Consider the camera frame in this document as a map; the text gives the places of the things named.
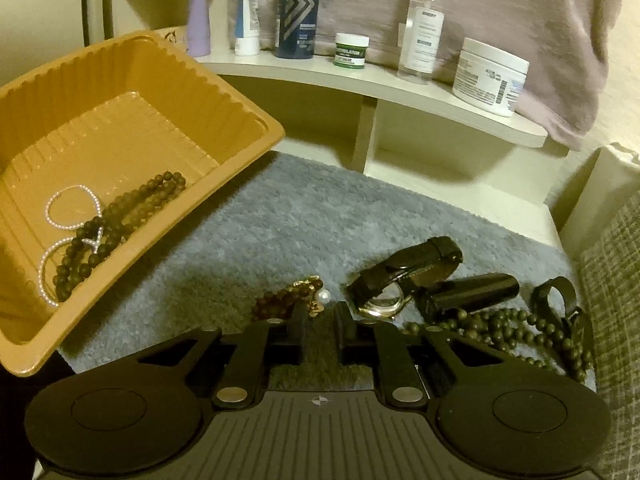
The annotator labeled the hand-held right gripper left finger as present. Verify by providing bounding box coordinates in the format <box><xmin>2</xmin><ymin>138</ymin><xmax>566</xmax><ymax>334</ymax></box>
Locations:
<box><xmin>137</xmin><ymin>302</ymin><xmax>313</xmax><ymax>408</ymax></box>

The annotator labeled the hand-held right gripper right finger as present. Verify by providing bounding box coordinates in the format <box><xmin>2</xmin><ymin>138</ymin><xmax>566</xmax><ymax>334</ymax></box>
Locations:
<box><xmin>334</xmin><ymin>302</ymin><xmax>501</xmax><ymax>403</ymax></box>

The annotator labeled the brown bead necklace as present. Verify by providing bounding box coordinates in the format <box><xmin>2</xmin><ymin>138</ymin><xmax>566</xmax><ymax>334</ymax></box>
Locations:
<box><xmin>252</xmin><ymin>275</ymin><xmax>333</xmax><ymax>321</ymax></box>

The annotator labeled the black strap watch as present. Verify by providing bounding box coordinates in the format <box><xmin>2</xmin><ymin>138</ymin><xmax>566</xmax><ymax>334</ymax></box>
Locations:
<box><xmin>345</xmin><ymin>235</ymin><xmax>463</xmax><ymax>321</ymax></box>

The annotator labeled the black cylindrical case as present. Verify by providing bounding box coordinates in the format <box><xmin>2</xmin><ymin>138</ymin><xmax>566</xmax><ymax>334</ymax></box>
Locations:
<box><xmin>415</xmin><ymin>272</ymin><xmax>521</xmax><ymax>318</ymax></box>

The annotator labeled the dark bead necklace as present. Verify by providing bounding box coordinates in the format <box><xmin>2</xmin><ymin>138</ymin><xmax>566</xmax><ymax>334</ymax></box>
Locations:
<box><xmin>402</xmin><ymin>307</ymin><xmax>593</xmax><ymax>383</ymax></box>

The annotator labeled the dark bead bracelet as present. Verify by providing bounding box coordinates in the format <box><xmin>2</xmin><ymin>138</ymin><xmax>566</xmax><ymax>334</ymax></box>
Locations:
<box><xmin>52</xmin><ymin>170</ymin><xmax>188</xmax><ymax>303</ymax></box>

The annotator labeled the black strap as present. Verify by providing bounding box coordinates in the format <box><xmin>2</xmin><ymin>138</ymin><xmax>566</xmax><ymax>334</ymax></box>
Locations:
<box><xmin>530</xmin><ymin>276</ymin><xmax>593</xmax><ymax>361</ymax></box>

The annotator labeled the pearl bracelet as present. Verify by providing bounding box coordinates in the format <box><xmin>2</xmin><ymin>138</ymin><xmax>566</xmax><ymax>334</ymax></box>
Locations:
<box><xmin>37</xmin><ymin>185</ymin><xmax>106</xmax><ymax>307</ymax></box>

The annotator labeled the orange plastic tray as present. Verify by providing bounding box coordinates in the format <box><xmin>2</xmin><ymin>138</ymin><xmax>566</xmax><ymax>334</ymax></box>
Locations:
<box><xmin>0</xmin><ymin>30</ymin><xmax>287</xmax><ymax>378</ymax></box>

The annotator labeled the grey fluffy mat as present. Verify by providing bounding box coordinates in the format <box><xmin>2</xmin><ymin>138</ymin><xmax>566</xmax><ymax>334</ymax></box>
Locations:
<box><xmin>57</xmin><ymin>152</ymin><xmax>596</xmax><ymax>391</ymax></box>

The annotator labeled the cream wooden shelf unit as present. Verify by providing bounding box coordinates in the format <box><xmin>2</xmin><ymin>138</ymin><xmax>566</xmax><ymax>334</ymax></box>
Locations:
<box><xmin>115</xmin><ymin>0</ymin><xmax>551</xmax><ymax>176</ymax></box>

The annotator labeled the grey woven pillow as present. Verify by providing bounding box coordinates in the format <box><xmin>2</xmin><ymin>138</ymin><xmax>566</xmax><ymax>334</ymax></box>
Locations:
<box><xmin>575</xmin><ymin>195</ymin><xmax>640</xmax><ymax>480</ymax></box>

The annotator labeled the small green jar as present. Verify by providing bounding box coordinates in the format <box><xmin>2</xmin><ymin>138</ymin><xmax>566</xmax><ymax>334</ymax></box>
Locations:
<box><xmin>333</xmin><ymin>32</ymin><xmax>371</xmax><ymax>68</ymax></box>

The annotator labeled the white cream jar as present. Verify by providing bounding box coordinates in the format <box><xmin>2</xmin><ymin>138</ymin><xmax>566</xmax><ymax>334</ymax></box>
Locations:
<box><xmin>451</xmin><ymin>36</ymin><xmax>531</xmax><ymax>118</ymax></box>

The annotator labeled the clear spray bottle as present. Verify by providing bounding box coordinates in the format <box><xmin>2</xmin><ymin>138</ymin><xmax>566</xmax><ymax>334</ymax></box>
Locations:
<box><xmin>397</xmin><ymin>0</ymin><xmax>446</xmax><ymax>86</ymax></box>

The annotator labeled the dark blue spray bottle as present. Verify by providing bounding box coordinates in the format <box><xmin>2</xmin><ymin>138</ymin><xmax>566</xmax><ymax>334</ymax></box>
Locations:
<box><xmin>274</xmin><ymin>0</ymin><xmax>321</xmax><ymax>59</ymax></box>

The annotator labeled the white and blue tube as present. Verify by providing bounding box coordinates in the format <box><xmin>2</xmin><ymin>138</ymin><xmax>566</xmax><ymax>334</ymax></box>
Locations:
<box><xmin>232</xmin><ymin>0</ymin><xmax>262</xmax><ymax>57</ymax></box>

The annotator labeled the lavender bottle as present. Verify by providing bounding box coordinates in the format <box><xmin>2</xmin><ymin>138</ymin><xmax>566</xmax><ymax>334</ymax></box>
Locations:
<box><xmin>186</xmin><ymin>0</ymin><xmax>210</xmax><ymax>57</ymax></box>

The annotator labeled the mauve hanging towel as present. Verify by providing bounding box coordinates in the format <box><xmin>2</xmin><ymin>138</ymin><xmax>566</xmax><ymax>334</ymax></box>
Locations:
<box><xmin>227</xmin><ymin>0</ymin><xmax>623</xmax><ymax>153</ymax></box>

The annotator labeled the curved cream frame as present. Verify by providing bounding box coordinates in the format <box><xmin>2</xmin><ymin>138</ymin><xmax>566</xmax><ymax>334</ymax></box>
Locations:
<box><xmin>82</xmin><ymin>0</ymin><xmax>118</xmax><ymax>48</ymax></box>

